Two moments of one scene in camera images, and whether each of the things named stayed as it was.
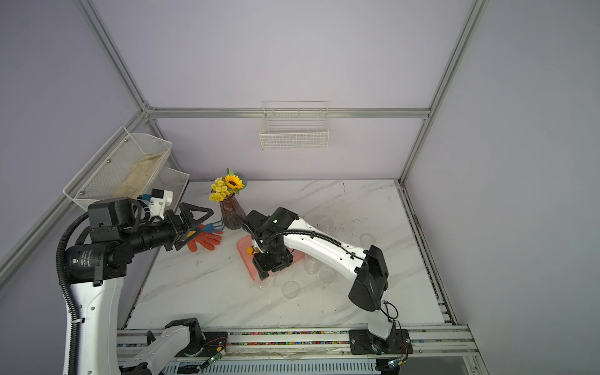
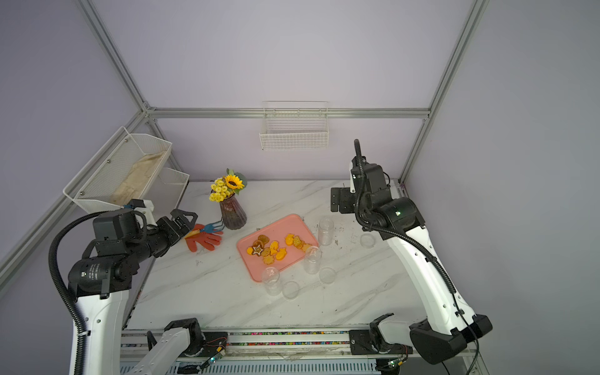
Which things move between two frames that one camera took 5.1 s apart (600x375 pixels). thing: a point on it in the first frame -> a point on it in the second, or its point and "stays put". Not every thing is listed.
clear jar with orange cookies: (311, 265) stays put
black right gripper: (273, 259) -> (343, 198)
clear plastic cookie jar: (326, 223) stays put
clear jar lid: (327, 275) stays put
